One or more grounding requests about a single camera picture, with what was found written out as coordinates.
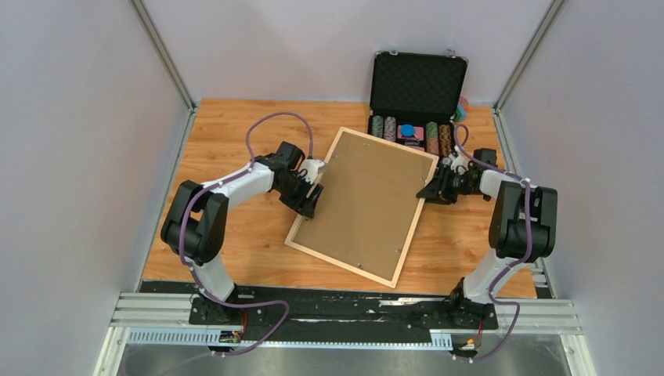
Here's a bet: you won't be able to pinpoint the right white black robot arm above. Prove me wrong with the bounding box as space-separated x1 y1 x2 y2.
417 148 558 327

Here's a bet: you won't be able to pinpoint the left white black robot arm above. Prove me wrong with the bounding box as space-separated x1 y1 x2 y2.
161 142 327 324

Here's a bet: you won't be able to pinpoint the blue orange chip stack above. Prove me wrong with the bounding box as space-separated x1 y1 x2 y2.
438 125 453 157

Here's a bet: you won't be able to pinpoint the black poker chip case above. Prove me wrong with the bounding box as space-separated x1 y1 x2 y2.
366 51 468 134

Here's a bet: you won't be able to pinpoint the light wooden picture frame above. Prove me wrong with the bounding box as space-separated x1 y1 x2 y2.
283 126 440 289

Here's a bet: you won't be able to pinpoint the red playing card deck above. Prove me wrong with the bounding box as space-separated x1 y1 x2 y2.
396 124 426 152

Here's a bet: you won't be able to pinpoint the grey slotted cable duct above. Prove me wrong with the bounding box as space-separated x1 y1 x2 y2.
126 327 454 349

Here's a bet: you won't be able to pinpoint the green chip stack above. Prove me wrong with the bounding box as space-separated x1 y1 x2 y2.
424 121 440 156

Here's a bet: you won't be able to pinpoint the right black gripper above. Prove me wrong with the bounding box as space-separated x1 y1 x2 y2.
417 164 482 204

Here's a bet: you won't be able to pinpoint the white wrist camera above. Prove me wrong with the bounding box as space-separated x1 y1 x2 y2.
449 154 469 175
299 158 327 184

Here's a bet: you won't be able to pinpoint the blue dealer button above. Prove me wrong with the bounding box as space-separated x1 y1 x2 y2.
399 124 415 138

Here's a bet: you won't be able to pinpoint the grey purple chip stack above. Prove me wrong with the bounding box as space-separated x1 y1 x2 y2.
369 115 397 143

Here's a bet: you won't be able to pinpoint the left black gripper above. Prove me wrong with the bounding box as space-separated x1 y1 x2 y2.
276 171 324 220

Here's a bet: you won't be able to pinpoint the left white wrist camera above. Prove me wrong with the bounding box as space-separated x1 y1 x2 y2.
299 158 327 184

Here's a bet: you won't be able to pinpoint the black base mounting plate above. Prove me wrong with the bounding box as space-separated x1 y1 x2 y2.
189 285 498 344

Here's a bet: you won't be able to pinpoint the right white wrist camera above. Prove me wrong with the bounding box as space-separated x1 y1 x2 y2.
449 154 469 175

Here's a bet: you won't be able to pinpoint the aluminium front rail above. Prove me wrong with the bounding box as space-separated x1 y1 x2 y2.
110 290 583 335

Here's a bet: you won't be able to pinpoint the colourful objects behind case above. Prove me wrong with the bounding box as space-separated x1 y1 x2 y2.
454 96 470 122

